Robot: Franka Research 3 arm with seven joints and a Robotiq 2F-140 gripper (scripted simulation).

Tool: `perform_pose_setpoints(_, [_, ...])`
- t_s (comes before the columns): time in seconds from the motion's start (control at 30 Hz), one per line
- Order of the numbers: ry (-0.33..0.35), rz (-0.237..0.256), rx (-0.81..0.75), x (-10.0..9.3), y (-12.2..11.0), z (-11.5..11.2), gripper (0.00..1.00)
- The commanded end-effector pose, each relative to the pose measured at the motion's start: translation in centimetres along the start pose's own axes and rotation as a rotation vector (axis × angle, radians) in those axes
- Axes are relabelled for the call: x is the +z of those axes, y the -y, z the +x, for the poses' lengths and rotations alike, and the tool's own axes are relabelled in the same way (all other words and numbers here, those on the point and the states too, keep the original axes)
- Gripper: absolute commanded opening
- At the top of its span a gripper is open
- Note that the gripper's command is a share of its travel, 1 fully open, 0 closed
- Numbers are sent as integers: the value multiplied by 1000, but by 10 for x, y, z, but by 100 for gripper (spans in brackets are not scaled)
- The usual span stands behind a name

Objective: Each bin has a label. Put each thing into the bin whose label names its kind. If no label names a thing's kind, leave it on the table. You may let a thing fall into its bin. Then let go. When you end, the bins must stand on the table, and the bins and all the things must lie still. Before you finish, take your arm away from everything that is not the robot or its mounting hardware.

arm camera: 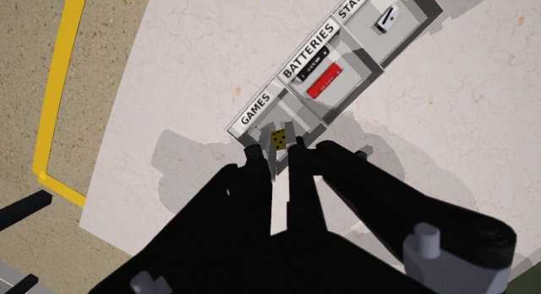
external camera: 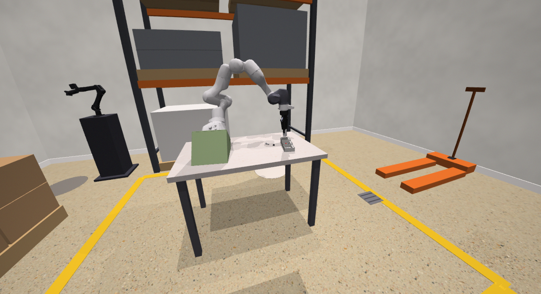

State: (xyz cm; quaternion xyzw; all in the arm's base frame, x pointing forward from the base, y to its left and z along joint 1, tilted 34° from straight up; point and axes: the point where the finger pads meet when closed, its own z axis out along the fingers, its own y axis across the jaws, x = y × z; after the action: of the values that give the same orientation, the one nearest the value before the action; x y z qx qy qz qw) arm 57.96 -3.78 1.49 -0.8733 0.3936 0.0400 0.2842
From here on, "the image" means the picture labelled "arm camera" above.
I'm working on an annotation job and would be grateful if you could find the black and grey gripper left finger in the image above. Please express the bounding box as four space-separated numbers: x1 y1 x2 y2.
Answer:
87 127 276 294

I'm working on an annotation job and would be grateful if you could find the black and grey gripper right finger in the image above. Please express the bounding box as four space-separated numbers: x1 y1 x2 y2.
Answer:
284 121 517 294

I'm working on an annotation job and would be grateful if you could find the yellow die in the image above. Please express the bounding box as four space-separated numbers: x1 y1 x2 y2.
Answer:
271 129 286 151

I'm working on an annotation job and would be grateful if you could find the red aa battery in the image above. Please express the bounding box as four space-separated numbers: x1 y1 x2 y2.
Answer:
306 61 344 99

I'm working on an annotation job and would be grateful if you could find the black hex nut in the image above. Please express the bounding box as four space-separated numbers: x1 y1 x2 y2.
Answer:
354 150 367 160

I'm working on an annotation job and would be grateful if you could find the black aa battery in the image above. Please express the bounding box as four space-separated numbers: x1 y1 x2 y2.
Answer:
294 45 330 84

